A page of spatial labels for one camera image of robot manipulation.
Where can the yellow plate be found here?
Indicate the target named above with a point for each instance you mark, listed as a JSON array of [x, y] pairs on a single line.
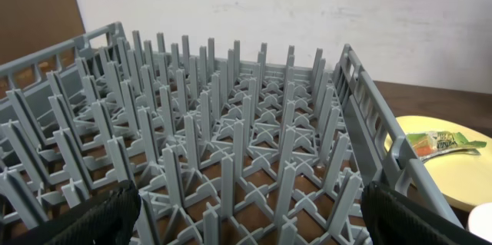
[[463, 178]]

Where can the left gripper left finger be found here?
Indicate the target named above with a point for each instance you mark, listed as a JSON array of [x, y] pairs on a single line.
[[107, 218]]

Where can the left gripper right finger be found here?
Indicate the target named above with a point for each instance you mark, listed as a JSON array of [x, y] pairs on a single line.
[[392, 218]]

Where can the white bowl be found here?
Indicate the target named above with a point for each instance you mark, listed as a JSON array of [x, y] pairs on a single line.
[[480, 221]]

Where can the green snack wrapper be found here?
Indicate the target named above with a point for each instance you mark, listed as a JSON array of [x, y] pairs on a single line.
[[431, 144]]

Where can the grey plastic dishwasher rack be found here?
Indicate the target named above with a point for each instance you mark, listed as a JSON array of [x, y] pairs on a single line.
[[222, 151]]

